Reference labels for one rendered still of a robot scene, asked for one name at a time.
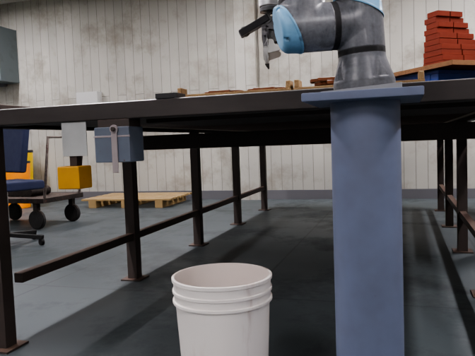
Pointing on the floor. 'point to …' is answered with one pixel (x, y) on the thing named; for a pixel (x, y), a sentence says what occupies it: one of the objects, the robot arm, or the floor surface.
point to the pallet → (165, 199)
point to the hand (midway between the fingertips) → (266, 66)
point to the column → (367, 217)
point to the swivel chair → (20, 140)
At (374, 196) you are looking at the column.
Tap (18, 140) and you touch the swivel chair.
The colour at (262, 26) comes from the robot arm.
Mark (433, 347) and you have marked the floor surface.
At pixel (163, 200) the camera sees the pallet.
